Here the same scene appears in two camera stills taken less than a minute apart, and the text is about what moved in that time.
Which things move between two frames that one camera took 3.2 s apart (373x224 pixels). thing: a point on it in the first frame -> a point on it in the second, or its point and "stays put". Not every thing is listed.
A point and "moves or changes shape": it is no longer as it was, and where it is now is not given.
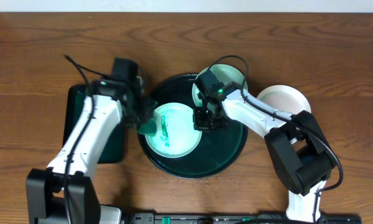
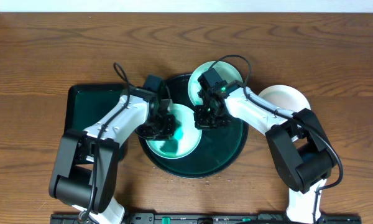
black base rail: (234, 218) stays put
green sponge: (147, 127) moves or changes shape
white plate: (284, 98) stays put
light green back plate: (225, 74) moves or changes shape
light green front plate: (176, 135) stays put
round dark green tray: (218, 150) stays put
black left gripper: (143, 109) -> (161, 129)
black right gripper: (200, 125) stays put
